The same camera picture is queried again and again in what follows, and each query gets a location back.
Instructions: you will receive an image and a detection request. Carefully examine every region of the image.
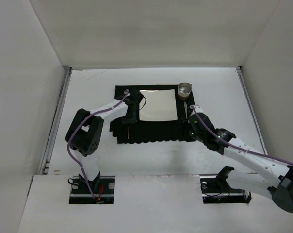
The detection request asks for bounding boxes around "square white plate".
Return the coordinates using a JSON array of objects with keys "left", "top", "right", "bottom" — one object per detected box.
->
[{"left": 139, "top": 89, "right": 178, "bottom": 122}]

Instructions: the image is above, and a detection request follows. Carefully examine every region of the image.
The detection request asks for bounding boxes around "silver knife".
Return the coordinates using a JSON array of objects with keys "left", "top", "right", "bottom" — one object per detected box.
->
[{"left": 183, "top": 101, "right": 188, "bottom": 119}]

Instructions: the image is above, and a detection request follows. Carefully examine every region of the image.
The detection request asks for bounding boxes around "metal cup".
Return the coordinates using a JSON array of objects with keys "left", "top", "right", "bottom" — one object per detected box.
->
[{"left": 178, "top": 82, "right": 192, "bottom": 100}]

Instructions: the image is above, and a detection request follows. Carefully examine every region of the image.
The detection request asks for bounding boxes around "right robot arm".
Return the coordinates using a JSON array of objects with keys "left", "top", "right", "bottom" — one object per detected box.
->
[{"left": 188, "top": 105, "right": 293, "bottom": 213}]

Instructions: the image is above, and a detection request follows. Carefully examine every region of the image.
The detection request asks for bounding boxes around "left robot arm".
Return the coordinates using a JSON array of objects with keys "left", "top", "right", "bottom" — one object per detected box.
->
[{"left": 65, "top": 89, "right": 146, "bottom": 188}]

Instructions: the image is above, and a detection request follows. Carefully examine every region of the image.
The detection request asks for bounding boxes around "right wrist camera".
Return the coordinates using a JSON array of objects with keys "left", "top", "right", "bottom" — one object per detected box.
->
[{"left": 190, "top": 105, "right": 203, "bottom": 113}]

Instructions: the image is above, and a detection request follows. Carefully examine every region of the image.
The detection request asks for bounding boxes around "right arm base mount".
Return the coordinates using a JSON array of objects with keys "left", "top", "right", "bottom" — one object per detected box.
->
[{"left": 200, "top": 166, "right": 252, "bottom": 204}]

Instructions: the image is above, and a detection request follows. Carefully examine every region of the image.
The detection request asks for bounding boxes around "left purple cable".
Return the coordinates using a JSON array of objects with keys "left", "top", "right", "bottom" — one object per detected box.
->
[{"left": 66, "top": 88, "right": 130, "bottom": 199}]

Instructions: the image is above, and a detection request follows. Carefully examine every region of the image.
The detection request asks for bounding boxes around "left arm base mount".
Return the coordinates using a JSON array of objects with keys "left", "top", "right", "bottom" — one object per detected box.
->
[{"left": 68, "top": 174, "right": 115, "bottom": 205}]

